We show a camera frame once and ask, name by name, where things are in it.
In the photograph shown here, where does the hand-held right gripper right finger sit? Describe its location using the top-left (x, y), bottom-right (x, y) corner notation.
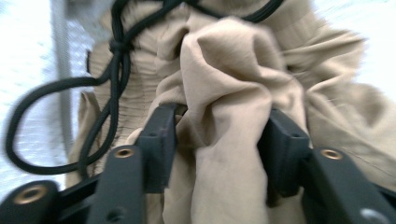
top-left (258, 106), bottom-right (396, 224)

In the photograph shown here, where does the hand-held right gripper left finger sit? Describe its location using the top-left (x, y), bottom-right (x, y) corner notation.
top-left (87, 104), bottom-right (178, 224)

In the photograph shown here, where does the beige garment with black drawstring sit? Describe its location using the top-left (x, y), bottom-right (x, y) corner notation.
top-left (4, 0), bottom-right (396, 224)

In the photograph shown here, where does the white mesh laundry bag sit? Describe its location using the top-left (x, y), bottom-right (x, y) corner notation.
top-left (0, 0), bottom-right (396, 200)

